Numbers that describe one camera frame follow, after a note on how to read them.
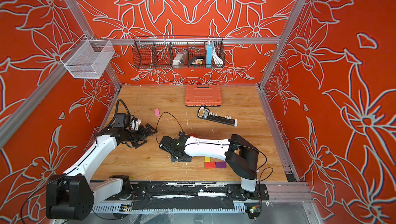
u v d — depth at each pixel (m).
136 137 0.72
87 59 0.91
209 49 0.83
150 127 0.77
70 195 0.40
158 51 1.00
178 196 0.73
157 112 1.04
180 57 0.93
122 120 0.66
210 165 0.81
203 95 1.09
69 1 0.75
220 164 0.81
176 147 0.58
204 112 1.02
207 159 0.83
